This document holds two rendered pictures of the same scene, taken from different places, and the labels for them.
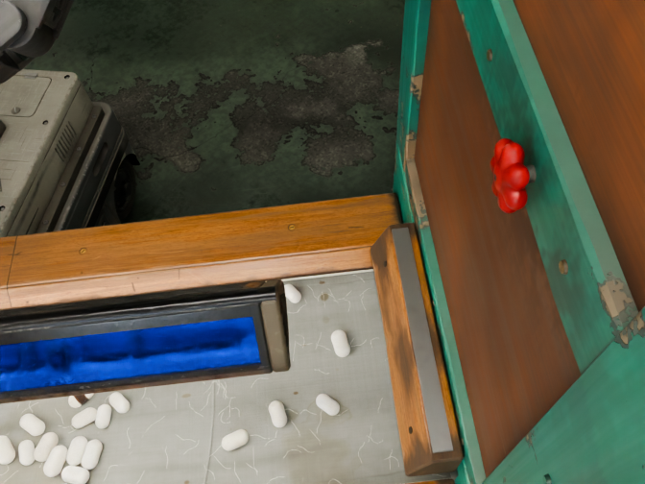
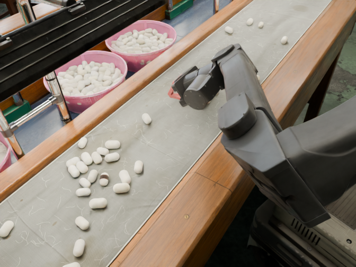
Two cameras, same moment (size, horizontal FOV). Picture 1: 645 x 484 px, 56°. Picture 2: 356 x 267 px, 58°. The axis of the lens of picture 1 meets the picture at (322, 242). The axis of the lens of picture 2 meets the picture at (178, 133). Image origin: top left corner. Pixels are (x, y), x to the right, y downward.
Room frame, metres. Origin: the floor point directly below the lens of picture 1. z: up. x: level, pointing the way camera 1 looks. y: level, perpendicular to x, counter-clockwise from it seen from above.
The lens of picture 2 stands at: (0.69, 0.07, 1.33)
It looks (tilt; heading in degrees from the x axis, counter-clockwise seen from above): 44 degrees down; 126
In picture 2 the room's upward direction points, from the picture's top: 3 degrees counter-clockwise
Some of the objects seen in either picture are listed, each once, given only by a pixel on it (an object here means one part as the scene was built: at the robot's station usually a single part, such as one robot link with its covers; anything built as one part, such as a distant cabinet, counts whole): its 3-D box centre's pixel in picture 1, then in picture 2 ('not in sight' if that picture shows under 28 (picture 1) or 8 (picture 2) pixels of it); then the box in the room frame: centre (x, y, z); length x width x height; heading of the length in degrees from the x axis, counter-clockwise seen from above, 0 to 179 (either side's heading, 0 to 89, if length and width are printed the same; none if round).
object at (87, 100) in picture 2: not in sight; (89, 83); (-0.07, 0.62, 0.72); 0.27 x 0.27 x 0.10
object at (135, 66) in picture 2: not in sight; (142, 47); (-0.06, 0.90, 0.72); 0.27 x 0.27 x 0.10
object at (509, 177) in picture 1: (513, 176); not in sight; (0.20, -0.11, 1.24); 0.04 x 0.02 x 0.04; 0
